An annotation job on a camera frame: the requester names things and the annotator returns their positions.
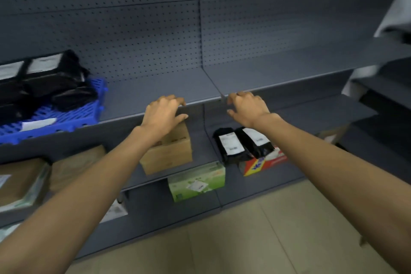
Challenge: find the person's left hand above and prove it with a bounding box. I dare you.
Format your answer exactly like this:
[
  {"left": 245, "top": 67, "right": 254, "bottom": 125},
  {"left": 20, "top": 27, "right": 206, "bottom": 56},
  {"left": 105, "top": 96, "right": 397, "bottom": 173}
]
[{"left": 140, "top": 94, "right": 189, "bottom": 144}]

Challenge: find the person's right hand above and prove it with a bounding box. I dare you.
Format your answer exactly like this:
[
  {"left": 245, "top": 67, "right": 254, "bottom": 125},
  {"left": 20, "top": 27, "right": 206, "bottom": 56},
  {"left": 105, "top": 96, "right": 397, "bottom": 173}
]
[{"left": 226, "top": 90, "right": 282, "bottom": 132}]

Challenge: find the black bag package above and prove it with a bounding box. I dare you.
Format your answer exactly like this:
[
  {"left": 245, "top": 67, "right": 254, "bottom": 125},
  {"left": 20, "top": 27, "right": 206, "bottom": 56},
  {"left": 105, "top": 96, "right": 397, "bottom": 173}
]
[
  {"left": 235, "top": 126, "right": 277, "bottom": 159},
  {"left": 0, "top": 90, "right": 36, "bottom": 124},
  {"left": 212, "top": 127, "right": 254, "bottom": 166},
  {"left": 23, "top": 49, "right": 91, "bottom": 92},
  {"left": 51, "top": 85, "right": 99, "bottom": 113},
  {"left": 0, "top": 60, "right": 29, "bottom": 93}
]

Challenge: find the blue plastic grid mat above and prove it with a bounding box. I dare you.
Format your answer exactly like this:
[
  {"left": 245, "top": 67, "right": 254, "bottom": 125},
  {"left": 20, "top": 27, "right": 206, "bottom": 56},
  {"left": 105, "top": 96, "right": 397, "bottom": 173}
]
[{"left": 0, "top": 77, "right": 108, "bottom": 145}]

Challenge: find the white paper label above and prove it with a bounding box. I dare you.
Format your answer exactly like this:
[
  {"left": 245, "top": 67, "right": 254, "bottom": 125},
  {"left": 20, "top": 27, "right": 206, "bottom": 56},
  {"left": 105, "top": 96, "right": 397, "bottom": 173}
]
[{"left": 20, "top": 117, "right": 58, "bottom": 132}]

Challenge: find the person's right forearm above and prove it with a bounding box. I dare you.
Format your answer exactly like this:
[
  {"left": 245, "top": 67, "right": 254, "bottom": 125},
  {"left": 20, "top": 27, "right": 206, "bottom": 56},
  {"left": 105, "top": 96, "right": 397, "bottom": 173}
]
[{"left": 260, "top": 115, "right": 411, "bottom": 274}]

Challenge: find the person's left forearm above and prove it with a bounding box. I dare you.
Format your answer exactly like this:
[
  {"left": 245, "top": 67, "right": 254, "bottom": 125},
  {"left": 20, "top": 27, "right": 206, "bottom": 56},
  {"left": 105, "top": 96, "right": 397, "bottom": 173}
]
[{"left": 0, "top": 126, "right": 161, "bottom": 274}]

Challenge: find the brown cardboard box black print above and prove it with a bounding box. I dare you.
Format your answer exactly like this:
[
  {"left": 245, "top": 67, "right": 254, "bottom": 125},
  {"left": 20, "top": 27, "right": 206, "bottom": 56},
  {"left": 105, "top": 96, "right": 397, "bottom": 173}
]
[{"left": 139, "top": 121, "right": 194, "bottom": 176}]

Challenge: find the red printed carton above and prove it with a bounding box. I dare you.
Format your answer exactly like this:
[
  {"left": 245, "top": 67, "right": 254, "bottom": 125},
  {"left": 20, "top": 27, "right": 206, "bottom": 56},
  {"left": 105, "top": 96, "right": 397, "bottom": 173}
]
[{"left": 238, "top": 148, "right": 289, "bottom": 177}]

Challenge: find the green printed box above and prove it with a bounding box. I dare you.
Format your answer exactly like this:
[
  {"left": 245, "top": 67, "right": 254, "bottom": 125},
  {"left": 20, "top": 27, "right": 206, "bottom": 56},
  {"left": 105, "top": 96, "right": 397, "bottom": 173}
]
[{"left": 167, "top": 161, "right": 226, "bottom": 203}]

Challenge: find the small cardboard box white sticker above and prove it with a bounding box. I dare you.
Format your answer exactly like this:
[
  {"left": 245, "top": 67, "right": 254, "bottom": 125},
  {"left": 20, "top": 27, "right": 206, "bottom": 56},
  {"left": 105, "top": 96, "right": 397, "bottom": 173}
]
[{"left": 317, "top": 124, "right": 351, "bottom": 146}]

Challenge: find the plain brown cardboard box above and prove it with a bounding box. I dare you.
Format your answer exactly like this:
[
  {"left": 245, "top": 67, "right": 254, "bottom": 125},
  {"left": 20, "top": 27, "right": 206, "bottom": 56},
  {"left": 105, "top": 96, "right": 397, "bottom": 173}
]
[{"left": 49, "top": 144, "right": 107, "bottom": 193}]

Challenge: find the grey pegboard shelving unit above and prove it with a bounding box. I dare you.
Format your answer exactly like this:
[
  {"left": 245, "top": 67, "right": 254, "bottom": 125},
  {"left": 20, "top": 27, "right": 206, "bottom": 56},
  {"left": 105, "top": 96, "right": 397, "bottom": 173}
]
[
  {"left": 341, "top": 21, "right": 411, "bottom": 185},
  {"left": 0, "top": 0, "right": 411, "bottom": 260}
]

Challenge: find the white printed parcel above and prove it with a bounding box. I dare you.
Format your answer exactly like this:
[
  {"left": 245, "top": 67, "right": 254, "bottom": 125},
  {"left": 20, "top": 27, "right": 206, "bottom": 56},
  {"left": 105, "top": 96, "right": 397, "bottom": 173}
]
[{"left": 98, "top": 198, "right": 129, "bottom": 224}]

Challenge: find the pale green flat parcel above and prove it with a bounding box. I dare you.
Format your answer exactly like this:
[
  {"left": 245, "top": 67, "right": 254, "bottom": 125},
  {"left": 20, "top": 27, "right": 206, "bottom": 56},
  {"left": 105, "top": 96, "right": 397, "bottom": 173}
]
[{"left": 0, "top": 167, "right": 53, "bottom": 214}]

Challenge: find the brown padded envelope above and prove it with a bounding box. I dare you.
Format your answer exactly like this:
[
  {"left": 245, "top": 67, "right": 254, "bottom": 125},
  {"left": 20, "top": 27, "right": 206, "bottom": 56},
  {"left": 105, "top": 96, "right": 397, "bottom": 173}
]
[{"left": 0, "top": 158, "right": 52, "bottom": 208}]

